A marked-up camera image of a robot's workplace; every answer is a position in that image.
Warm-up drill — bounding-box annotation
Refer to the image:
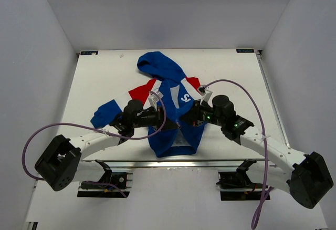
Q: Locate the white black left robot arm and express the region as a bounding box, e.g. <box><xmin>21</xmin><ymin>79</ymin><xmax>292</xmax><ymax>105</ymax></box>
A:
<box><xmin>35</xmin><ymin>100</ymin><xmax>177</xmax><ymax>192</ymax></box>

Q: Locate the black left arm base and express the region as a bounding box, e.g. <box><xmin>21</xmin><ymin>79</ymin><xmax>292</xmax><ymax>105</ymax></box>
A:
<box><xmin>73</xmin><ymin>160</ymin><xmax>133</xmax><ymax>198</ymax></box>

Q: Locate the blue corner label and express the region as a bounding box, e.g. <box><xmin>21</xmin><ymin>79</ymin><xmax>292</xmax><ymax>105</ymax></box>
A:
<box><xmin>236</xmin><ymin>48</ymin><xmax>255</xmax><ymax>53</ymax></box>
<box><xmin>80</xmin><ymin>51</ymin><xmax>98</xmax><ymax>56</ymax></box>

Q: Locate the right blue corner label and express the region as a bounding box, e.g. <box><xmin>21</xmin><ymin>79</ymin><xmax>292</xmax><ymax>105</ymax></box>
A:
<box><xmin>236</xmin><ymin>48</ymin><xmax>255</xmax><ymax>53</ymax></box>

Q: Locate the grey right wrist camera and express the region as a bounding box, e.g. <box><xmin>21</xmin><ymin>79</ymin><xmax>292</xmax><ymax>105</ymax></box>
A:
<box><xmin>198</xmin><ymin>85</ymin><xmax>213</xmax><ymax>103</ymax></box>

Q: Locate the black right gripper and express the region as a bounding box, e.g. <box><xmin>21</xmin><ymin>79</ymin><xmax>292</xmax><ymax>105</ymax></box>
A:
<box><xmin>180</xmin><ymin>99</ymin><xmax>225</xmax><ymax>127</ymax></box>

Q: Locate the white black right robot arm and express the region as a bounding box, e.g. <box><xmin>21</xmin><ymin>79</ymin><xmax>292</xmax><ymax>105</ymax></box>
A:
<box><xmin>181</xmin><ymin>95</ymin><xmax>334</xmax><ymax>209</ymax></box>

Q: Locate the aluminium right side rail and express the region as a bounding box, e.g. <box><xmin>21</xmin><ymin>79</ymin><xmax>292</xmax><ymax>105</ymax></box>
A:
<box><xmin>255</xmin><ymin>50</ymin><xmax>292</xmax><ymax>149</ymax></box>

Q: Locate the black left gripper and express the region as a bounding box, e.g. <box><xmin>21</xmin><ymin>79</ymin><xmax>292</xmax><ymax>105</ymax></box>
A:
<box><xmin>132</xmin><ymin>106</ymin><xmax>177</xmax><ymax>132</ymax></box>

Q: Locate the left blue corner label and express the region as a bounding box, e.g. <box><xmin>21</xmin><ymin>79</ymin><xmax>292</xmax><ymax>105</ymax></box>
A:
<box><xmin>80</xmin><ymin>51</ymin><xmax>98</xmax><ymax>56</ymax></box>

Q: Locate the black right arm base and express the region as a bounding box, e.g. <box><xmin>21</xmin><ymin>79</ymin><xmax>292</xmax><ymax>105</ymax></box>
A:
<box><xmin>216</xmin><ymin>159</ymin><xmax>262</xmax><ymax>201</ymax></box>

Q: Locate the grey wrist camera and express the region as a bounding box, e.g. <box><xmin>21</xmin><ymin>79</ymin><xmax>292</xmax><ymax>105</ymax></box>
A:
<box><xmin>148</xmin><ymin>91</ymin><xmax>163</xmax><ymax>109</ymax></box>
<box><xmin>198</xmin><ymin>85</ymin><xmax>213</xmax><ymax>103</ymax></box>

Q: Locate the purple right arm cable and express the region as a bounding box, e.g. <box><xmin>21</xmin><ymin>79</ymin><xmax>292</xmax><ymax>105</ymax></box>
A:
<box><xmin>199</xmin><ymin>79</ymin><xmax>275</xmax><ymax>230</ymax></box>

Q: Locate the blue red white jacket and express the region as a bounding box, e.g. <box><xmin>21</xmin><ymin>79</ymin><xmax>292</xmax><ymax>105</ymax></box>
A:
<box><xmin>90</xmin><ymin>51</ymin><xmax>205</xmax><ymax>158</ymax></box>

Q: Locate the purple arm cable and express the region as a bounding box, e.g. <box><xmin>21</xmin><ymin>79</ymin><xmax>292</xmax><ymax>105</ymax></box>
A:
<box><xmin>199</xmin><ymin>79</ymin><xmax>275</xmax><ymax>230</ymax></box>
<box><xmin>22</xmin><ymin>90</ymin><xmax>167</xmax><ymax>198</ymax></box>

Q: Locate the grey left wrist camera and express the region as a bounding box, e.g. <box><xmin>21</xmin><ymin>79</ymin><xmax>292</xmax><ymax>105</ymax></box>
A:
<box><xmin>148</xmin><ymin>91</ymin><xmax>163</xmax><ymax>109</ymax></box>

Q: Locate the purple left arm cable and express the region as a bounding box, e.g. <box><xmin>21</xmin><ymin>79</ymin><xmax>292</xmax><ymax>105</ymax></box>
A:
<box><xmin>22</xmin><ymin>90</ymin><xmax>167</xmax><ymax>198</ymax></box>

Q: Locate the aluminium front table rail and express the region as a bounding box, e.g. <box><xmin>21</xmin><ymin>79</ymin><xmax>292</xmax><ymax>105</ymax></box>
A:
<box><xmin>48</xmin><ymin>158</ymin><xmax>297</xmax><ymax>169</ymax></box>

